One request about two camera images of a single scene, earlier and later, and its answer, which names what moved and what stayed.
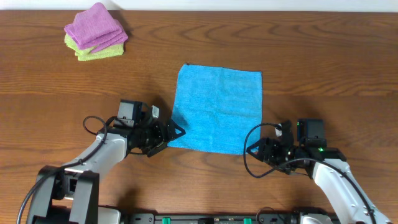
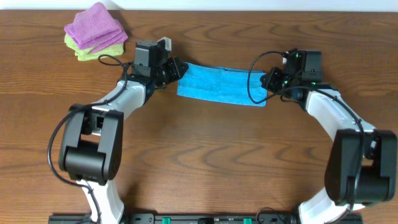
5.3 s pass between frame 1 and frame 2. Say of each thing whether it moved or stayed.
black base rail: stayed
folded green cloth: stayed
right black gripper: moved
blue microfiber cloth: moved
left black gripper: moved
